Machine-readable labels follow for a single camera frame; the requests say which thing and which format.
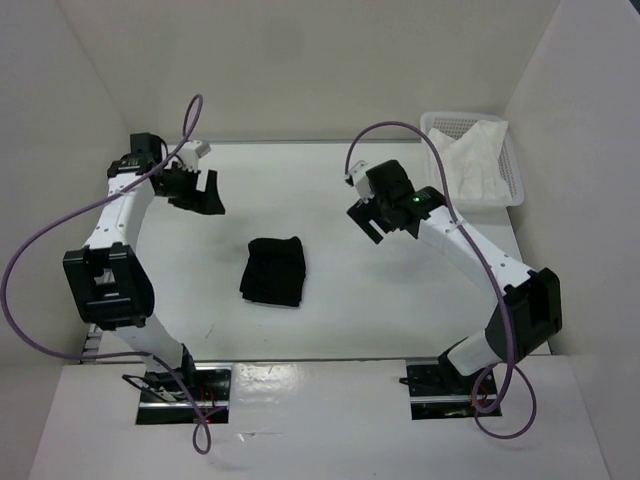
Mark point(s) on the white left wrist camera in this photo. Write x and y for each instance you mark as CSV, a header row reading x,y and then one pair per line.
x,y
190,154

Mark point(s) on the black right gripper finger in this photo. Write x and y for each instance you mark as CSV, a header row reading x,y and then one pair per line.
x,y
369,218
410,226

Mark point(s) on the black skirt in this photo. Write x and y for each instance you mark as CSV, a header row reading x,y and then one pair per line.
x,y
275,272

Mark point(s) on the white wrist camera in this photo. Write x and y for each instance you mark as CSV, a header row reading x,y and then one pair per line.
x,y
357,178
190,154

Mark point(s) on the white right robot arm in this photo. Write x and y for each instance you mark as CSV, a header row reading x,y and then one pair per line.
x,y
528,302

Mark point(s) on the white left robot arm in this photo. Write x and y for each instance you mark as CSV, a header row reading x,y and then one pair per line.
x,y
108,282

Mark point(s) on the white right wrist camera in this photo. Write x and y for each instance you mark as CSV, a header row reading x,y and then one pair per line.
x,y
357,178

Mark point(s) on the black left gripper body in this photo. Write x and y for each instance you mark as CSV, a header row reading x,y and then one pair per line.
x,y
179,181

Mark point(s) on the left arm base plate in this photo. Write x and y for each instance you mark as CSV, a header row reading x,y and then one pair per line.
x,y
168,405

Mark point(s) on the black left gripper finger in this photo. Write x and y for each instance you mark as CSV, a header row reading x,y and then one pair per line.
x,y
209,201
187,203

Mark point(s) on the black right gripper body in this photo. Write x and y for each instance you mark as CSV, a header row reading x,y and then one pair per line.
x,y
381,207

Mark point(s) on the white skirt in basket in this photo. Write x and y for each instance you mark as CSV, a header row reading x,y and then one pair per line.
x,y
471,164

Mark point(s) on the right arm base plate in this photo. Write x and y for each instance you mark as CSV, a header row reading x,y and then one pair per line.
x,y
437,393

